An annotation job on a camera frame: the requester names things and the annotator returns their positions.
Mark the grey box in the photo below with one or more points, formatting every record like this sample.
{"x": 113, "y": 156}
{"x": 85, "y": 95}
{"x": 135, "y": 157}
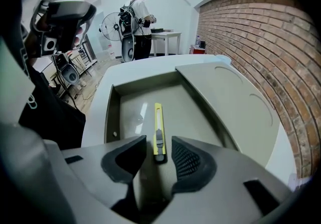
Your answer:
{"x": 180, "y": 115}

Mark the black flat case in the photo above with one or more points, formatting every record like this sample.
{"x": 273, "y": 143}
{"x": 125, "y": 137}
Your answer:
{"x": 157, "y": 30}

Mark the red container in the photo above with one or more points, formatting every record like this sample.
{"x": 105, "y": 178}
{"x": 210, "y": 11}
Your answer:
{"x": 196, "y": 49}

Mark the yellow utility knife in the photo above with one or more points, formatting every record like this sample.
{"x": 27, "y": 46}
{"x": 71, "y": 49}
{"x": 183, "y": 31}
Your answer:
{"x": 158, "y": 122}

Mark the metal shelf rack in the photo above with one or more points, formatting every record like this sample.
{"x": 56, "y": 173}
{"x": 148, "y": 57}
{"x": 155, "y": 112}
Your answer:
{"x": 87, "y": 49}

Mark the person's black shirt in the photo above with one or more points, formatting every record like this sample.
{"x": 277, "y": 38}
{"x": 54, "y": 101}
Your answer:
{"x": 50, "y": 117}

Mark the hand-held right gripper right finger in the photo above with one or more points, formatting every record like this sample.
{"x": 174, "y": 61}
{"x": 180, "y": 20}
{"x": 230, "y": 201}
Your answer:
{"x": 198, "y": 167}

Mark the pale blue round object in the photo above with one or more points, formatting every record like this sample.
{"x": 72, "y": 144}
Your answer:
{"x": 224, "y": 58}

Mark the white rounded device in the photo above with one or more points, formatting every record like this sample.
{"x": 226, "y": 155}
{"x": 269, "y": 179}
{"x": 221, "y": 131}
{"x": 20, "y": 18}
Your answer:
{"x": 70, "y": 73}
{"x": 128, "y": 49}

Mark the person's left hand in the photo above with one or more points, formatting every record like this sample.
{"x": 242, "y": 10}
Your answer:
{"x": 79, "y": 38}

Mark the round standing fan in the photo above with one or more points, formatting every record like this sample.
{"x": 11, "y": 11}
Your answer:
{"x": 110, "y": 25}

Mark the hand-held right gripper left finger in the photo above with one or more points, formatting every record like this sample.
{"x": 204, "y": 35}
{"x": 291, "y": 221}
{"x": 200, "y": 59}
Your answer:
{"x": 118, "y": 165}

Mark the white table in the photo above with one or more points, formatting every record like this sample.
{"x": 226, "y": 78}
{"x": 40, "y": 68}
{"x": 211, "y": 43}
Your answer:
{"x": 166, "y": 34}

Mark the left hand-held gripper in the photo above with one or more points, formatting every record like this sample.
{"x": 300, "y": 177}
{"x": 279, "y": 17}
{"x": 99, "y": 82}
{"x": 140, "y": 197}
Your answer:
{"x": 67, "y": 17}

